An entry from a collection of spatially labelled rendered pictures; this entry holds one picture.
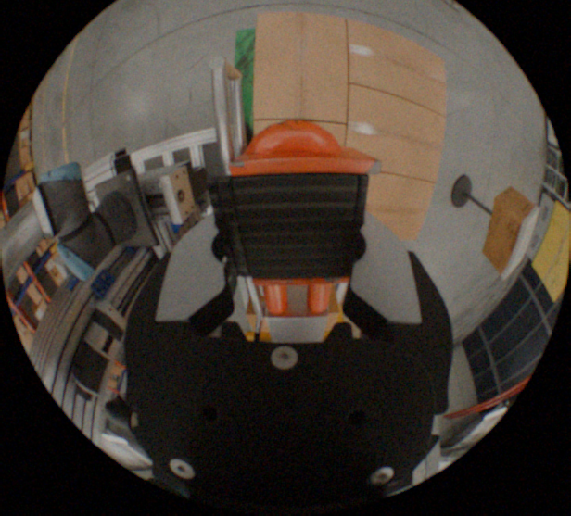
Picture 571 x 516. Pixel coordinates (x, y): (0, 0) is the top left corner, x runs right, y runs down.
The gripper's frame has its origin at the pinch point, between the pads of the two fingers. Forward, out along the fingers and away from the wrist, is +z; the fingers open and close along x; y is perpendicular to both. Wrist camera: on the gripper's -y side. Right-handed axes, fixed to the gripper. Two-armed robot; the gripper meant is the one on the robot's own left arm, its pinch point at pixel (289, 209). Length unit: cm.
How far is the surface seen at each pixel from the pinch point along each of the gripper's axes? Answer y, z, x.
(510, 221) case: 22, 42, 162
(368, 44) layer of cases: -51, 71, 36
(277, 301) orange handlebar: 8.5, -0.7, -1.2
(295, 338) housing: 15.5, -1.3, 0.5
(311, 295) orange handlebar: 7.9, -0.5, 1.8
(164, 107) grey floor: -38, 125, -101
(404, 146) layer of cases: 0, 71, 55
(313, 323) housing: 11.7, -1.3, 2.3
